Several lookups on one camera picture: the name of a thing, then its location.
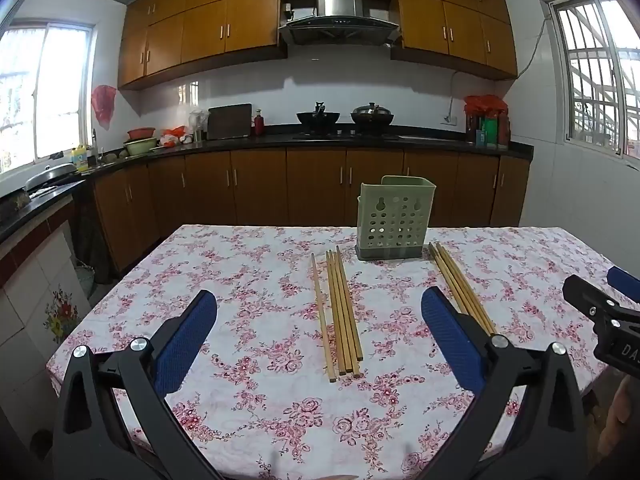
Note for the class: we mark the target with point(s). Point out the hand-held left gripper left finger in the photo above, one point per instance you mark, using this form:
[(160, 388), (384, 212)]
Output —
[(185, 345)]

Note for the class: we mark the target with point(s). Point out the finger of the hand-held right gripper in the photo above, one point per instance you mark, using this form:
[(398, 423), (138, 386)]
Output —
[(625, 282), (587, 295)]

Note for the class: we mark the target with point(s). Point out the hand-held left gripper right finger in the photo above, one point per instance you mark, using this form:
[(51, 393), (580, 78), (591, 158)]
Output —
[(450, 340)]

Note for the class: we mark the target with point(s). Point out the wooden chopstick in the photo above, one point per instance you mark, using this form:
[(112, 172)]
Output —
[(349, 310), (322, 317), (335, 310), (455, 285), (344, 310), (465, 285), (460, 285), (340, 310)]

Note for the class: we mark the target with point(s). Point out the green perforated utensil holder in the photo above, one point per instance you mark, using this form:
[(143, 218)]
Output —
[(395, 220)]

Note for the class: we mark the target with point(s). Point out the person's right forearm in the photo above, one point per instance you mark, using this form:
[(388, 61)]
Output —
[(630, 405)]

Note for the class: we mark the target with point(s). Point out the pink floral tablecloth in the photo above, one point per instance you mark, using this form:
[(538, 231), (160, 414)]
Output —
[(250, 285)]

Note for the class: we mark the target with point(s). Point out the wooden base cabinets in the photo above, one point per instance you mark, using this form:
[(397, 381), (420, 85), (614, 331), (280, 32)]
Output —
[(260, 185)]

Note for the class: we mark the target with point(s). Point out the condiment bottles under red bag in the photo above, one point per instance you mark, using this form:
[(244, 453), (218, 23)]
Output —
[(487, 125)]

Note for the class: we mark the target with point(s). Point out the green basin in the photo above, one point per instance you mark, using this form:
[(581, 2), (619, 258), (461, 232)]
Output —
[(141, 147)]

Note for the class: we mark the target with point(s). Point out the black kitchen countertop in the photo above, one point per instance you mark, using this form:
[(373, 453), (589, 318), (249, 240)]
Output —
[(225, 144)]

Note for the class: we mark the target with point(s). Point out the orange and white plastic bag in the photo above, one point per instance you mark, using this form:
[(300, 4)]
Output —
[(174, 136)]

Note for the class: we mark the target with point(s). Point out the barred window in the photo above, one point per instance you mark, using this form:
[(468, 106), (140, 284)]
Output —
[(595, 70)]

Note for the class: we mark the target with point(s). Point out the yellow detergent bottle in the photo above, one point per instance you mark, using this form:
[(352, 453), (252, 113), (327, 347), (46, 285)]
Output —
[(80, 157)]

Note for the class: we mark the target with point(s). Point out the grey pan lid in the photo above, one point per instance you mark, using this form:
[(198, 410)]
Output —
[(50, 176)]

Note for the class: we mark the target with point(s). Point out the red basin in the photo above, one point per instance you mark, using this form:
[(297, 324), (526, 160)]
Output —
[(141, 133)]

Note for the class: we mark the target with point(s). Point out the clear glass jar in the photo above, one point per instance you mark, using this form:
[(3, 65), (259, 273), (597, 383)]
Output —
[(198, 122)]

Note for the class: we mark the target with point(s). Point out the dark cutting board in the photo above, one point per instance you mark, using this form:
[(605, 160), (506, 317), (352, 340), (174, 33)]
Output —
[(229, 121)]

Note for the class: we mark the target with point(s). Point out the black gas stove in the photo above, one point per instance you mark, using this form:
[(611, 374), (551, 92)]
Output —
[(345, 135)]

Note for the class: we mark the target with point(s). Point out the red bottle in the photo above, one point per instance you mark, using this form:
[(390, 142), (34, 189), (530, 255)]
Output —
[(259, 124)]

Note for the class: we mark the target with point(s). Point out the black pot with lid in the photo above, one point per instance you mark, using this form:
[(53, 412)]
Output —
[(372, 116)]

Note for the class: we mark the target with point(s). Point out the red plastic bag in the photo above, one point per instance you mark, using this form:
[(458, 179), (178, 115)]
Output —
[(104, 102)]

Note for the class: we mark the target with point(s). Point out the black wok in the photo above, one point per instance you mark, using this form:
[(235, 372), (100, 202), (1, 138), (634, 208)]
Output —
[(318, 117)]

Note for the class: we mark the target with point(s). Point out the sliding glass window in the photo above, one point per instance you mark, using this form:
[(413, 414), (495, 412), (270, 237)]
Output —
[(30, 90)]

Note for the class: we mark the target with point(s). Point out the steel range hood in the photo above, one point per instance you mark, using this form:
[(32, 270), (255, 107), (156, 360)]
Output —
[(339, 2)]

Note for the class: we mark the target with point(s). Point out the white wall socket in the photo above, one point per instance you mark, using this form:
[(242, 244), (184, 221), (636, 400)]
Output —
[(450, 120)]

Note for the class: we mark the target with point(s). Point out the wooden wall cabinets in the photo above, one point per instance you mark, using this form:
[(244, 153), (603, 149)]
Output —
[(205, 30)]

